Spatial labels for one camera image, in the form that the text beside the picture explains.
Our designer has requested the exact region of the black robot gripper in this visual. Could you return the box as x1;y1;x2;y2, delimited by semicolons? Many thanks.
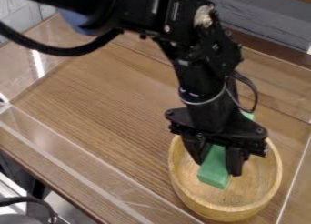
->
165;87;267;177

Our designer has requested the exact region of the green rectangular block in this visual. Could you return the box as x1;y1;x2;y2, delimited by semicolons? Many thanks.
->
196;110;256;191

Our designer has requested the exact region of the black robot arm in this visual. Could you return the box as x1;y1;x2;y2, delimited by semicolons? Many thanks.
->
0;0;267;176

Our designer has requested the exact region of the brown wooden bowl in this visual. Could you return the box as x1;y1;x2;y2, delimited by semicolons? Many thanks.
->
168;136;283;222

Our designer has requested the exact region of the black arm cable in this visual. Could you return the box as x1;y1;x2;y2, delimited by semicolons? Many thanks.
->
0;21;125;57

